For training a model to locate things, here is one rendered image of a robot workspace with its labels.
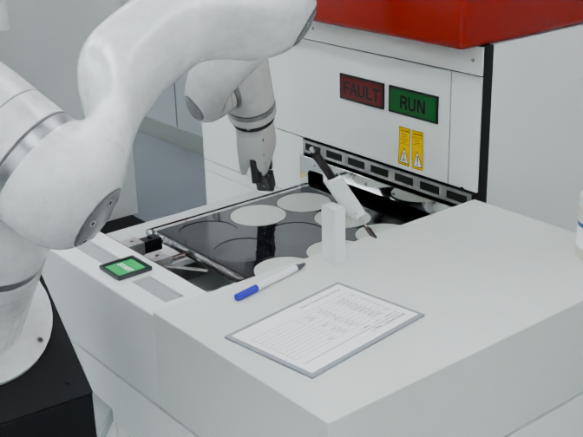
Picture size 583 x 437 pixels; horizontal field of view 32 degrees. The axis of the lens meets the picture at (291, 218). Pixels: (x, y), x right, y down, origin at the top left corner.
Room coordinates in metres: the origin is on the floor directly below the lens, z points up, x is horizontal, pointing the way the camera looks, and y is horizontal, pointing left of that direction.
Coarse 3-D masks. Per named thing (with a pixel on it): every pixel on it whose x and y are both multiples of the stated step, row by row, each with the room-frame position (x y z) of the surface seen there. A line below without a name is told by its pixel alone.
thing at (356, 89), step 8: (344, 80) 1.81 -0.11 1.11; (352, 80) 1.79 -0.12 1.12; (360, 80) 1.78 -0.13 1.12; (344, 88) 1.81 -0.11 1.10; (352, 88) 1.79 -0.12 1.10; (360, 88) 1.78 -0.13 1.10; (368, 88) 1.76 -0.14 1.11; (376, 88) 1.74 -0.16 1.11; (344, 96) 1.81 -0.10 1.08; (352, 96) 1.79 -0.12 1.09; (360, 96) 1.78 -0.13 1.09; (368, 96) 1.76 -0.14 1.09; (376, 96) 1.74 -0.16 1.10; (376, 104) 1.74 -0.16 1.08
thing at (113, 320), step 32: (64, 256) 1.38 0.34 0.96; (96, 256) 1.38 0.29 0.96; (64, 288) 1.38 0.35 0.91; (96, 288) 1.29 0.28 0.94; (128, 288) 1.26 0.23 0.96; (160, 288) 1.26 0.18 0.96; (192, 288) 1.25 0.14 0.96; (64, 320) 1.39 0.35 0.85; (96, 320) 1.30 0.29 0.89; (128, 320) 1.23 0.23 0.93; (96, 352) 1.31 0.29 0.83; (128, 352) 1.23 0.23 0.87
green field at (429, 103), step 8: (392, 88) 1.71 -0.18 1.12; (392, 96) 1.71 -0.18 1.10; (400, 96) 1.70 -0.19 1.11; (408, 96) 1.68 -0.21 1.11; (416, 96) 1.67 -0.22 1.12; (424, 96) 1.65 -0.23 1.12; (392, 104) 1.71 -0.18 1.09; (400, 104) 1.70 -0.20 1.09; (408, 104) 1.68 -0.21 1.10; (416, 104) 1.66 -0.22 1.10; (424, 104) 1.65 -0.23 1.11; (432, 104) 1.64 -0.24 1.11; (400, 112) 1.70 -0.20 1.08; (408, 112) 1.68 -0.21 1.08; (416, 112) 1.66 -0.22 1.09; (424, 112) 1.65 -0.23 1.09; (432, 112) 1.64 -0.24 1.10; (432, 120) 1.64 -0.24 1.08
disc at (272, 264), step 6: (276, 258) 1.48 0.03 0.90; (282, 258) 1.48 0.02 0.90; (288, 258) 1.48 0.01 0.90; (294, 258) 1.48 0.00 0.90; (300, 258) 1.48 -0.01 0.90; (258, 264) 1.46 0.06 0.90; (264, 264) 1.46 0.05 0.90; (270, 264) 1.46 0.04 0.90; (276, 264) 1.46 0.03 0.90; (282, 264) 1.46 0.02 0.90; (258, 270) 1.44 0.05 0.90; (264, 270) 1.44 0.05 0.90; (270, 270) 1.44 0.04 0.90
